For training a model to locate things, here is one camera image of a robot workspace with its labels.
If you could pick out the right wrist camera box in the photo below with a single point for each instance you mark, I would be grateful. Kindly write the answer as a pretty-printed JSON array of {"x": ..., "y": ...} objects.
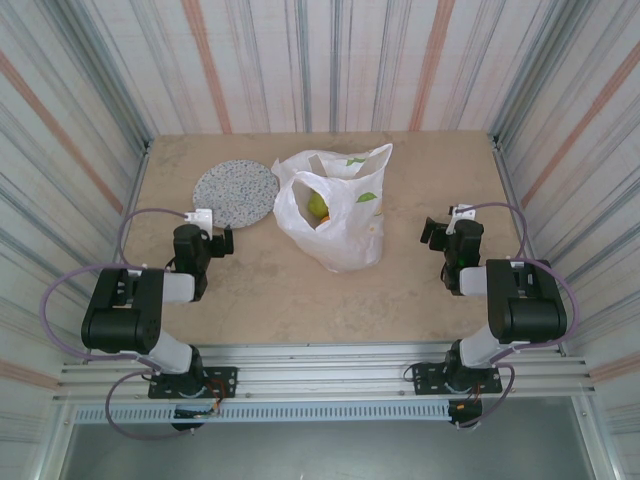
[{"x": 462, "y": 212}]

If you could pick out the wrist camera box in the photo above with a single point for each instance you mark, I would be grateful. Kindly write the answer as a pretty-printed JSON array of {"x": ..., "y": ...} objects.
[
  {"x": 200, "y": 217},
  {"x": 462, "y": 212}
]

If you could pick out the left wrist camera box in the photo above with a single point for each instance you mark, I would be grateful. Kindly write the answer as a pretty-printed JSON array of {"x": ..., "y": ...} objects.
[{"x": 200, "y": 217}]

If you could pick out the green toy pear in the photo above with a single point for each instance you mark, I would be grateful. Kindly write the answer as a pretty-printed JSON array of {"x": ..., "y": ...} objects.
[{"x": 317, "y": 204}]

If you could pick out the speckled round plate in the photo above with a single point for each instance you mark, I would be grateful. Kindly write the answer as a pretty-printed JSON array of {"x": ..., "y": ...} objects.
[{"x": 235, "y": 192}]

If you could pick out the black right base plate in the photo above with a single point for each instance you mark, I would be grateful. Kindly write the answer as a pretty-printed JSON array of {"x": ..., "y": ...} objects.
[{"x": 425, "y": 380}]

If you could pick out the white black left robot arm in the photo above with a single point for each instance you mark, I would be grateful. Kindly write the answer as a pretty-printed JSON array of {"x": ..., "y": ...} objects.
[{"x": 120, "y": 325}]

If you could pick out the white printed plastic bag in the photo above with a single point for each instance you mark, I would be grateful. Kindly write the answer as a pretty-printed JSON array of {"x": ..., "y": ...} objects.
[{"x": 350, "y": 235}]

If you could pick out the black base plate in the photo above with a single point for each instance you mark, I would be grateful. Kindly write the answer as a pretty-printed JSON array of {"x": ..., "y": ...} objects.
[
  {"x": 225, "y": 382},
  {"x": 425, "y": 380}
]

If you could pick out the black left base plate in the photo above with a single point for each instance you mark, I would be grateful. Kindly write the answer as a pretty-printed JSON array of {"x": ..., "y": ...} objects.
[{"x": 225, "y": 382}]

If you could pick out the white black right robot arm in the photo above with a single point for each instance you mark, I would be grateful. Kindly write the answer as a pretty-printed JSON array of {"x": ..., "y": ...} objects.
[{"x": 530, "y": 310}]

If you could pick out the aluminium mounting rail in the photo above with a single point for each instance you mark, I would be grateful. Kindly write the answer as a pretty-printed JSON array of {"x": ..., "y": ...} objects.
[{"x": 320, "y": 372}]

